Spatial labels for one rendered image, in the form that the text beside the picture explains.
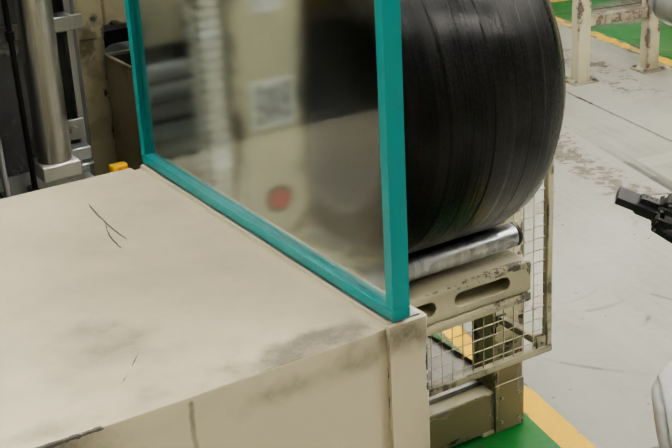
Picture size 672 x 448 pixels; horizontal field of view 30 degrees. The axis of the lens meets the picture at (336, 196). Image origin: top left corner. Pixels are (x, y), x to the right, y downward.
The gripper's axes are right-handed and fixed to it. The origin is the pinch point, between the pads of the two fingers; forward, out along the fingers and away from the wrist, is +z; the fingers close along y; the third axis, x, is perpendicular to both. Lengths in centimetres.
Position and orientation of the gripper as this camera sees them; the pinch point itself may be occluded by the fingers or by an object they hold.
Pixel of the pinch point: (636, 202)
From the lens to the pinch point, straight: 213.2
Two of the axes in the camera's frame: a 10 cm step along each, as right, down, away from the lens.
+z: -9.3, -3.7, 0.5
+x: 3.0, -6.5, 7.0
